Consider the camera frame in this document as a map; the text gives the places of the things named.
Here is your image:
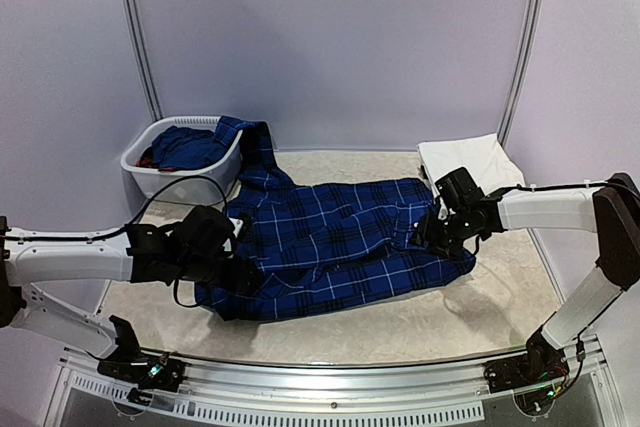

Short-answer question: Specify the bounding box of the corner wall post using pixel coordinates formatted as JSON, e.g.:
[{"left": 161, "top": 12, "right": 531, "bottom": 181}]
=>
[
  {"left": 497, "top": 0, "right": 543, "bottom": 147},
  {"left": 122, "top": 0, "right": 163, "bottom": 122}
]

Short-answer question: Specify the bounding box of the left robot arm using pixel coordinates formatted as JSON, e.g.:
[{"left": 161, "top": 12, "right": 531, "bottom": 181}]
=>
[{"left": 1, "top": 206, "right": 264, "bottom": 381}]

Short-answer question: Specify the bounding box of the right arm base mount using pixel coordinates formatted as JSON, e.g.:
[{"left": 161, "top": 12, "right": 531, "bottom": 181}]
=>
[{"left": 483, "top": 331, "right": 586, "bottom": 418}]

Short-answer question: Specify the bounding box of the left corner wall post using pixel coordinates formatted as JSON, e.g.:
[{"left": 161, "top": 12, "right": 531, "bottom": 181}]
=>
[{"left": 122, "top": 0, "right": 163, "bottom": 122}]

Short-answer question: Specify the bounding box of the aluminium front rail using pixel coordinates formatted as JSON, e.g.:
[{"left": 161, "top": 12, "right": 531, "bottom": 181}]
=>
[{"left": 44, "top": 335, "right": 627, "bottom": 426}]

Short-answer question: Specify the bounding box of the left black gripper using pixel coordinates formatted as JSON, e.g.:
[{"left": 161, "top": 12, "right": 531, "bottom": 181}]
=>
[{"left": 177, "top": 252, "right": 261, "bottom": 293}]

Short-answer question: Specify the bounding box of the white plastic laundry basket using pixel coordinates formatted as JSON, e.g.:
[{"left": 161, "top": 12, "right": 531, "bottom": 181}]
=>
[{"left": 120, "top": 116, "right": 242, "bottom": 204}]

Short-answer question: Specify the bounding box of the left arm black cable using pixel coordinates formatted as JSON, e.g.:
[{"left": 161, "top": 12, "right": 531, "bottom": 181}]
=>
[{"left": 0, "top": 176, "right": 241, "bottom": 308}]

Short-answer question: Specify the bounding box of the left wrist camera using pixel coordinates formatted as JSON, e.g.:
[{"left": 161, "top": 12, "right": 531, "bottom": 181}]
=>
[{"left": 228, "top": 213, "right": 252, "bottom": 242}]

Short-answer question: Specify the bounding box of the dark blue garment in basket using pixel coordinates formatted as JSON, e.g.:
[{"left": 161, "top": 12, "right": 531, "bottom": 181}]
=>
[{"left": 151, "top": 126, "right": 228, "bottom": 171}]

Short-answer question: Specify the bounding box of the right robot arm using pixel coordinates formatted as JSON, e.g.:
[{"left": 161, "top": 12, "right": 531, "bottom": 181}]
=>
[{"left": 412, "top": 167, "right": 639, "bottom": 383}]

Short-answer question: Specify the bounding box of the white t-shirt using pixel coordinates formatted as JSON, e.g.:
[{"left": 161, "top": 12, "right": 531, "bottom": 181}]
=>
[{"left": 417, "top": 133, "right": 525, "bottom": 194}]

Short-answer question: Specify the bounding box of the blue plaid shirt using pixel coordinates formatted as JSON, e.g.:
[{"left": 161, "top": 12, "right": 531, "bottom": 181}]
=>
[{"left": 194, "top": 116, "right": 476, "bottom": 322}]

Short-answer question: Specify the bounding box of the red garment in basket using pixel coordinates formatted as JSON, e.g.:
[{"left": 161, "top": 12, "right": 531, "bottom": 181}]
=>
[{"left": 135, "top": 146, "right": 176, "bottom": 172}]

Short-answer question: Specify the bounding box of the right corner wall post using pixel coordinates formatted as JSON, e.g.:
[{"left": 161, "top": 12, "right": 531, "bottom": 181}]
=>
[{"left": 497, "top": 0, "right": 543, "bottom": 147}]

